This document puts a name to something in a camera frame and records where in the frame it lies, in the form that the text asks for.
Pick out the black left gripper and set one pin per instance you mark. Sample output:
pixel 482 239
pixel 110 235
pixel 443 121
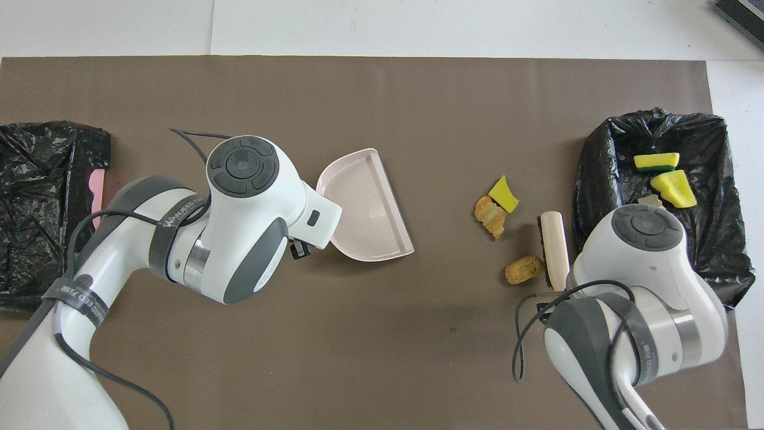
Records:
pixel 300 249

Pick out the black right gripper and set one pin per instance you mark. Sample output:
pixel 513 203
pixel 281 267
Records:
pixel 544 309

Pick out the mustard brown sponge piece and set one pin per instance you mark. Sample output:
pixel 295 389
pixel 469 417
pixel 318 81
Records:
pixel 524 270

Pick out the beige brush with black bristles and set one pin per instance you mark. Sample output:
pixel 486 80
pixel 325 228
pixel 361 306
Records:
pixel 555 251

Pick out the beige plastic dustpan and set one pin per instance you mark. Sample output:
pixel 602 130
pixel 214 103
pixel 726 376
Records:
pixel 367 209

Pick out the orange striped sponge piece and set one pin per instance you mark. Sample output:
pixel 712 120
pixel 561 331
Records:
pixel 490 217

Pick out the yellow sponge piece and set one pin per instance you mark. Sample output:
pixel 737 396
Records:
pixel 674 190
pixel 656 160
pixel 503 195

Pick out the pale cream sponge piece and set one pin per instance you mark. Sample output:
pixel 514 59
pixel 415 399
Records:
pixel 650 200

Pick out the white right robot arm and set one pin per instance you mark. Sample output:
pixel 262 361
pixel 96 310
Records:
pixel 650 286

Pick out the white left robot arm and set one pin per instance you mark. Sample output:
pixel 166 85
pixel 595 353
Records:
pixel 239 227

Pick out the open bin with black bag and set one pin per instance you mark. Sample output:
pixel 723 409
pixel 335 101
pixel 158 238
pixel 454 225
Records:
pixel 716 239

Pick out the pink bin in black bag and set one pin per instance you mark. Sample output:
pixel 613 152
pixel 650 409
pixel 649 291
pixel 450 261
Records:
pixel 36 197

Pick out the brown paper table mat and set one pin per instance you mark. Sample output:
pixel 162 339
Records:
pixel 418 358

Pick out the dark grey ribbed device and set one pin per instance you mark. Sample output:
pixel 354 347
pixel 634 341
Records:
pixel 743 17

